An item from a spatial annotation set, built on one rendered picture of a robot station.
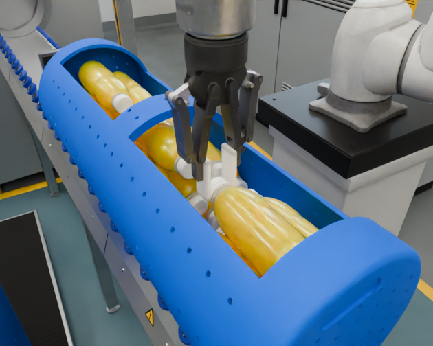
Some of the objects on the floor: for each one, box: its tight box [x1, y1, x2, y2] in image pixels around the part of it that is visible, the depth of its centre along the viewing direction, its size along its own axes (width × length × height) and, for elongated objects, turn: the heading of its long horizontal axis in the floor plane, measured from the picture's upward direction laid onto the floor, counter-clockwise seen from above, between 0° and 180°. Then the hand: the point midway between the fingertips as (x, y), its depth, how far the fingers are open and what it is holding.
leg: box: [81, 216, 120, 314], centre depth 157 cm, size 6×6×63 cm
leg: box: [25, 114, 60, 197], centre depth 223 cm, size 6×6×63 cm
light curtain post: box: [112, 0, 138, 63], centre depth 173 cm, size 6×6×170 cm
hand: (216, 173), depth 56 cm, fingers closed on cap, 4 cm apart
